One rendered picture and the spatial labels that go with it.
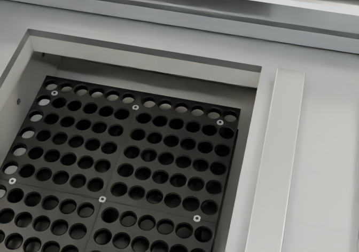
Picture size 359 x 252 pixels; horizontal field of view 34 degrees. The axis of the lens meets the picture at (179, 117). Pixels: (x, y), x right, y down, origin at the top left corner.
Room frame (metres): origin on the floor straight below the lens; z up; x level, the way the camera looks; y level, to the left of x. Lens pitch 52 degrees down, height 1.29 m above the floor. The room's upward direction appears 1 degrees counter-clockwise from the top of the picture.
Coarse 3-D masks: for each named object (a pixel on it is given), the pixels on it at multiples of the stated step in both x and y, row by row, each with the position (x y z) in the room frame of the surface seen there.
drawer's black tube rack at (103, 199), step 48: (48, 96) 0.33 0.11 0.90; (48, 144) 0.28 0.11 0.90; (96, 144) 0.30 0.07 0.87; (144, 144) 0.28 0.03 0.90; (192, 144) 0.30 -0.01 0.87; (48, 192) 0.24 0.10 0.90; (96, 192) 0.24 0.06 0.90; (144, 192) 0.23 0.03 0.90; (192, 192) 0.23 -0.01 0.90; (0, 240) 0.21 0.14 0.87; (48, 240) 0.20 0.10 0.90; (96, 240) 0.21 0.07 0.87; (144, 240) 0.20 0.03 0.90; (192, 240) 0.19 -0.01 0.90
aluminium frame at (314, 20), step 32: (32, 0) 0.40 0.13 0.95; (64, 0) 0.39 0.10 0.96; (96, 0) 0.38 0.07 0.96; (128, 0) 0.38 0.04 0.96; (160, 0) 0.37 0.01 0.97; (192, 0) 0.36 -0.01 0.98; (224, 0) 0.36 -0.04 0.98; (256, 0) 0.35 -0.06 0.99; (288, 0) 0.35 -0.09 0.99; (320, 0) 0.35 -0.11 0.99; (352, 0) 0.35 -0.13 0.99; (224, 32) 0.36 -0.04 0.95; (256, 32) 0.35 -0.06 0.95; (288, 32) 0.35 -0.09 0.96; (320, 32) 0.34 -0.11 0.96; (352, 32) 0.34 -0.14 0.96
